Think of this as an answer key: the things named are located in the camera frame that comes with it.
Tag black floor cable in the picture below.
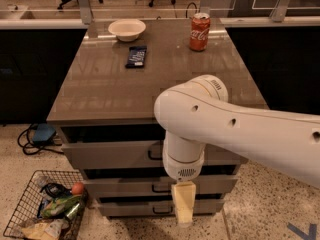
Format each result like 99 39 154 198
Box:
17 123 65 156

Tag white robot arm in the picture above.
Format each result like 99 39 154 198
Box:
154 75 320 227

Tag grey drawer cabinet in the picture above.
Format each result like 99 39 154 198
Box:
48 19 266 206

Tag green chip bag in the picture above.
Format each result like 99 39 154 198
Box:
40 195 81 218

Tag black wire basket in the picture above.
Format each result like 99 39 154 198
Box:
3 170 83 240

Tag blue foot pedal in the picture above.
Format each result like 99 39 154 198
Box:
32 123 56 144

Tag yellow snack packet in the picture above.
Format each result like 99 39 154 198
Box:
21 219 69 240

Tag grey drawer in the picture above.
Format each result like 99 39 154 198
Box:
61 139 248 171
98 199 224 217
84 175 237 198

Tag orange fruit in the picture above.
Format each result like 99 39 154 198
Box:
71 182 84 195

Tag red coca-cola can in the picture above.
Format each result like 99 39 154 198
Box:
189 13 211 51

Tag white bowl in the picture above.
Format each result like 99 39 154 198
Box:
108 19 146 42

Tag dark blue snack bar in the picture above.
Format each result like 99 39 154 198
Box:
125 46 147 68

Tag grey middle drawer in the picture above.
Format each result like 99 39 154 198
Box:
84 175 237 198

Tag grey bottom drawer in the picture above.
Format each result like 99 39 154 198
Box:
98 199 224 217

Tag yellowish foam gripper finger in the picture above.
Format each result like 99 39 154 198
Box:
171 181 196 227

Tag green soda can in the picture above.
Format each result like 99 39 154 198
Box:
65 202 84 221

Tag grey top drawer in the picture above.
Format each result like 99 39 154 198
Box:
61 139 248 171

